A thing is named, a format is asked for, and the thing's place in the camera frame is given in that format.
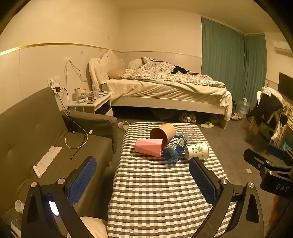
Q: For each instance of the black television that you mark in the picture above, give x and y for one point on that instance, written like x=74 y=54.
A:
x=286 y=85

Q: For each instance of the white cushion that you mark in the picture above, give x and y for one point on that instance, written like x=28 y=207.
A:
x=92 y=226

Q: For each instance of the pair of light shoes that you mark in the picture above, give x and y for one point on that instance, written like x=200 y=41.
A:
x=237 y=116

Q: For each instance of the green curtain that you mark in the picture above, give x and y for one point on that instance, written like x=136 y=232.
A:
x=224 y=52

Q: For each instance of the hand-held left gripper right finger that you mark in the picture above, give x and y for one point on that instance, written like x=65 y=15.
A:
x=201 y=180

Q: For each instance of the chair with clothes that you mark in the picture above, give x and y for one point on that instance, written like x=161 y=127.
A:
x=267 y=107

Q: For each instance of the pink faceted cup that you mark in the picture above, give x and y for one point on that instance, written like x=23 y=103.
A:
x=148 y=147

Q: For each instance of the small white paper cup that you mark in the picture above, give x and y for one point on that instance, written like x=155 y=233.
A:
x=19 y=206

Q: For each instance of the white slipper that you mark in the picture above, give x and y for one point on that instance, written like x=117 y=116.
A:
x=123 y=125
x=207 y=125

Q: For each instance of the white tape roll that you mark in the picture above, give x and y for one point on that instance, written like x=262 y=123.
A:
x=78 y=92

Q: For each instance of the white bed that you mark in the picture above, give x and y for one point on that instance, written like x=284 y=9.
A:
x=164 y=92

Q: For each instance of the white tissue paper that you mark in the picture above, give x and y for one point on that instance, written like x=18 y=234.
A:
x=47 y=158

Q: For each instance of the checkered tablecloth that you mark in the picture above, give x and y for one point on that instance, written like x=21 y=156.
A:
x=158 y=194

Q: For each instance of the black garment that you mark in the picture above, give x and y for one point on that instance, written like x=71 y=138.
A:
x=179 y=69

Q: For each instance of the wall outlet panel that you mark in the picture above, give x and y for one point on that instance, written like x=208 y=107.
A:
x=53 y=81

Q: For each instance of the clear water bottle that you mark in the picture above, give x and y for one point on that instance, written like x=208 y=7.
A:
x=94 y=87

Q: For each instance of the white green-printed paper cup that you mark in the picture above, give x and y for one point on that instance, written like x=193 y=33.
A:
x=199 y=151

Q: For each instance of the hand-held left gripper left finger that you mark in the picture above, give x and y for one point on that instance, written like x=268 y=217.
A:
x=83 y=180

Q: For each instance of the white pillow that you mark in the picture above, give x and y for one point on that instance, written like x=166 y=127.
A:
x=135 y=63

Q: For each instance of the white air conditioner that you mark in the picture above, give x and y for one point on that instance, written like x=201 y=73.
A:
x=282 y=47

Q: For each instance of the clear plastic cup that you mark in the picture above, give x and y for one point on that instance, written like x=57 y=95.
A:
x=191 y=133

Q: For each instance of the brown paper cup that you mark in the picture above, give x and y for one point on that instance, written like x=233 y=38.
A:
x=163 y=135

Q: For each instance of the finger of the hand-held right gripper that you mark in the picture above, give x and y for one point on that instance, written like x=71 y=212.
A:
x=275 y=150
x=256 y=158

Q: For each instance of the large water jug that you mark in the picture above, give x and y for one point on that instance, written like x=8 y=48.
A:
x=244 y=108

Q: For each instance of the white nightstand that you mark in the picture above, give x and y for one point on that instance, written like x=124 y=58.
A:
x=100 y=101

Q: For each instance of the grey-brown sofa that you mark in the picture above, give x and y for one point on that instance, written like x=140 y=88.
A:
x=27 y=121

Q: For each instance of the floral blanket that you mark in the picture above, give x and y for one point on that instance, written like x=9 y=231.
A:
x=160 y=71

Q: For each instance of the blue printed cup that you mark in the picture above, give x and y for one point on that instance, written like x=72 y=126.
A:
x=176 y=146

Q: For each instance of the cream pillow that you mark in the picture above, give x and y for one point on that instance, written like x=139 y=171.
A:
x=112 y=65

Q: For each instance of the person's right forearm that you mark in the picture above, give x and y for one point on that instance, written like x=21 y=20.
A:
x=282 y=217

